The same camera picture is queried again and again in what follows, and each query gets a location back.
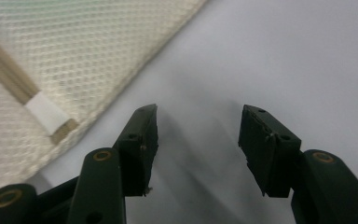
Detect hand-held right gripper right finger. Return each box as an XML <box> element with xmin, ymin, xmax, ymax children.
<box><xmin>238</xmin><ymin>104</ymin><xmax>302</xmax><ymax>199</ymax></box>

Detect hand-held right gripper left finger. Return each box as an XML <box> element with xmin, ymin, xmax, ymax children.
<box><xmin>113</xmin><ymin>104</ymin><xmax>159</xmax><ymax>198</ymax></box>

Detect cream mesh laundry bag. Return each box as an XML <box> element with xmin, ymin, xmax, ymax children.
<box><xmin>0</xmin><ymin>0</ymin><xmax>210</xmax><ymax>199</ymax></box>

